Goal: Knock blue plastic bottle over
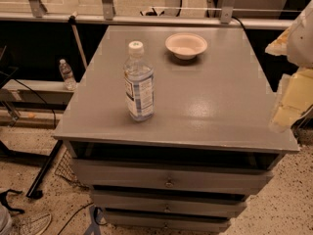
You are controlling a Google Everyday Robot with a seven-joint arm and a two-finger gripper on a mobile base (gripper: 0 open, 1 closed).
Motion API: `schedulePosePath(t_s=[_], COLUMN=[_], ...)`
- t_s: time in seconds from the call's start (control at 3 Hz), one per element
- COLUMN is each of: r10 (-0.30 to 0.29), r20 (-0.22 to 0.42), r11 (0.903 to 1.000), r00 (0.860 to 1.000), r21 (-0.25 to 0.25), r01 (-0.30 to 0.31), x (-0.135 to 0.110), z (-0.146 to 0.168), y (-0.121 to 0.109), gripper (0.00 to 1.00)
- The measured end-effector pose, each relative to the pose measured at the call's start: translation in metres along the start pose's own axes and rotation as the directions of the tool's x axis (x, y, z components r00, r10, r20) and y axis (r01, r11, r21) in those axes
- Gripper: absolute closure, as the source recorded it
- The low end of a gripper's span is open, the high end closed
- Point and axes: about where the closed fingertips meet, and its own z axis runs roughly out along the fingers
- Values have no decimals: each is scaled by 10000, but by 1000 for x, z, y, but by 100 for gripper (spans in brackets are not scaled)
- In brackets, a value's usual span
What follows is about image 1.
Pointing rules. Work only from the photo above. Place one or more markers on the black metal stand leg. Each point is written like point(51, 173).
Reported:
point(34, 192)

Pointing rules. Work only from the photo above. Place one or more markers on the grey drawer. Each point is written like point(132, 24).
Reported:
point(143, 202)
point(171, 177)
point(167, 220)

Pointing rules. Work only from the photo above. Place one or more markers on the white paper bowl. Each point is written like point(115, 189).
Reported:
point(185, 46)

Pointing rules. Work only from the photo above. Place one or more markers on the small clear water bottle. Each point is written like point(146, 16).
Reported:
point(67, 75)

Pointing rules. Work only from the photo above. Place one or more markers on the metal rail with brackets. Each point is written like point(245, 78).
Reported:
point(254, 14)

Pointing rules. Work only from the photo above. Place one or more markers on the grey drawer cabinet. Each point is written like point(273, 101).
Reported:
point(211, 112)

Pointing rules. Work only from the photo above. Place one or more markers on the bottom grey drawer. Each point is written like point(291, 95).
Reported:
point(167, 220)

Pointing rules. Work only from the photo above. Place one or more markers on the wire mesh panel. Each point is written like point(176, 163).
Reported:
point(65, 172)

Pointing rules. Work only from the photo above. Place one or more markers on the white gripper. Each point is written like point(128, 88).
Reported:
point(301, 39)

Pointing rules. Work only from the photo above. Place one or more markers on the middle grey drawer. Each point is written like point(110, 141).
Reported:
point(143, 202)

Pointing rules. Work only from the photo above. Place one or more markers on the white mesh sneaker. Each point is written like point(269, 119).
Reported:
point(35, 224)

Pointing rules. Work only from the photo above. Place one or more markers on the top grey drawer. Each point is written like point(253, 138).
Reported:
point(171, 177)

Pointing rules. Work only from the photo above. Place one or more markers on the blue label plastic water bottle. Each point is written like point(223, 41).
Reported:
point(139, 83)

